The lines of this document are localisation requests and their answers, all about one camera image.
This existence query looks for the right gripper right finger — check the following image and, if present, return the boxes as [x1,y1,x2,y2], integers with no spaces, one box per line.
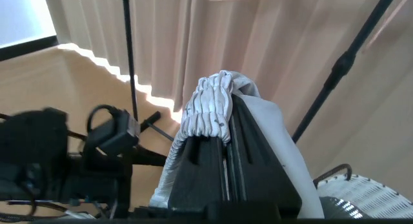
[225,94,303,216]

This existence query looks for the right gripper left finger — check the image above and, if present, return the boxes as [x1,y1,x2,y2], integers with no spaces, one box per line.
[167,136,227,216]

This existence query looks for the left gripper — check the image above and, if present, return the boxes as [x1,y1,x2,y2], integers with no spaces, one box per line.
[67,152,134,216]

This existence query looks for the pale grey shorts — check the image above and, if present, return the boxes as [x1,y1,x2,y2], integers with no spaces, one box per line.
[150,70,325,219]

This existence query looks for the white laundry basket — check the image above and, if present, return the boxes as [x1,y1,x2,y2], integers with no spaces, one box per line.
[312,163,413,219]

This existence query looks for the black clothes rack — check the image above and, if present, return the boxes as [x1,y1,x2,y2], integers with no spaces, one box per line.
[121,0,400,144]

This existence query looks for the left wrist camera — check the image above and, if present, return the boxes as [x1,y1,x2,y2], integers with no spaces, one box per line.
[84,103,142,158]

